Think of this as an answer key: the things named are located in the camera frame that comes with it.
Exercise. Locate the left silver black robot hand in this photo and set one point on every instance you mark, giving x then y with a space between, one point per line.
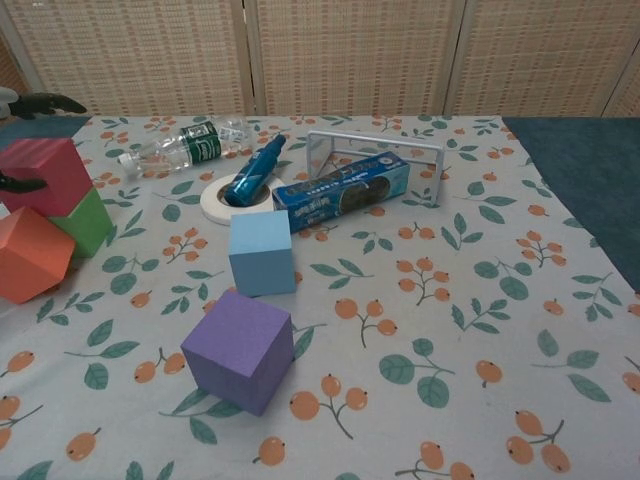
45 105

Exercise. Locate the pink cube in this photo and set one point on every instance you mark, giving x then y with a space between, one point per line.
55 170

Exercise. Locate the green foam cube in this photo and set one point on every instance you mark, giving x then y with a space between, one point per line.
85 225

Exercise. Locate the orange cube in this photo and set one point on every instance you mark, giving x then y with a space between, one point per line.
30 260

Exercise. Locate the light blue cube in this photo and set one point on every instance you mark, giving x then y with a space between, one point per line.
262 260

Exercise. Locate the purple cube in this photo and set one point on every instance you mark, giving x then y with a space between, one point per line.
235 350

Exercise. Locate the clear bottle with green label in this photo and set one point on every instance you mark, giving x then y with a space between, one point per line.
200 142

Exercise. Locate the white tape roll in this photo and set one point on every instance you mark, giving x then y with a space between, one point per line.
212 207

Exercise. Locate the blue spray bottle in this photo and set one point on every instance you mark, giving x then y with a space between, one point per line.
255 170

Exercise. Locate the blue cookie box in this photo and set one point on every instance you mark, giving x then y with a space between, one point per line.
340 192

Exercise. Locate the woven bamboo folding screen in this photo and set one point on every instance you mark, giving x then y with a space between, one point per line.
350 50

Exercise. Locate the floral patterned tablecloth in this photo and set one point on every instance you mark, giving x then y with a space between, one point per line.
400 325

